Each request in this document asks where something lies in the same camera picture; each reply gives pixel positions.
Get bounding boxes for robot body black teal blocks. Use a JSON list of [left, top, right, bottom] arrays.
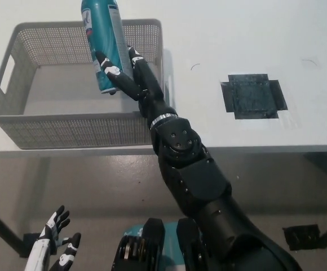
[[111, 217, 211, 271]]

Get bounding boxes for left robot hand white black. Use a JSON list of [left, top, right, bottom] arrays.
[[24, 205, 82, 271]]

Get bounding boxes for grey perforated plastic basket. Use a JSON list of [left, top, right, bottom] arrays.
[[0, 18, 171, 150]]

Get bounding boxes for teal air freshener spray can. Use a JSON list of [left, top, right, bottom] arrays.
[[80, 0, 133, 95]]

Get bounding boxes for black tape patch on table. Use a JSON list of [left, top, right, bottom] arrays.
[[220, 72, 289, 121]]

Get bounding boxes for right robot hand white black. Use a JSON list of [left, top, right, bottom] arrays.
[[95, 45, 179, 128]]

